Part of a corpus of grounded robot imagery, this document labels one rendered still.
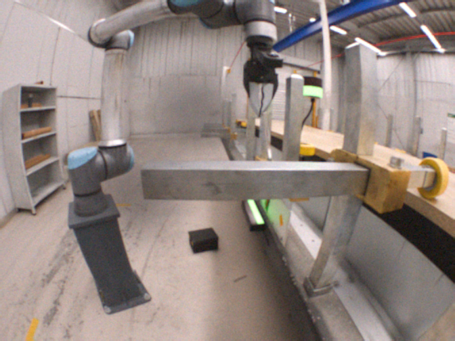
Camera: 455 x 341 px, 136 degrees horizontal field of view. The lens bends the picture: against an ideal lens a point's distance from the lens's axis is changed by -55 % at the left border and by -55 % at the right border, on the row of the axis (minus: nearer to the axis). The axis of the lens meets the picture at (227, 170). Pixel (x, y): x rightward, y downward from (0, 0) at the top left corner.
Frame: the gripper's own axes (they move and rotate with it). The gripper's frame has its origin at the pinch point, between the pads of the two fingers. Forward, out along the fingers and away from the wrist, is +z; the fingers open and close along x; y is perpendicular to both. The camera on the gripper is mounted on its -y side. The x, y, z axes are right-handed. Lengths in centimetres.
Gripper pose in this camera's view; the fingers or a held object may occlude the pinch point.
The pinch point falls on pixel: (260, 112)
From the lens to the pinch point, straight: 51.9
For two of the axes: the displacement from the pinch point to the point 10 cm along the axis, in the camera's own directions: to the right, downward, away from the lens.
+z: -0.3, 9.6, 2.9
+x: -10.0, 0.0, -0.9
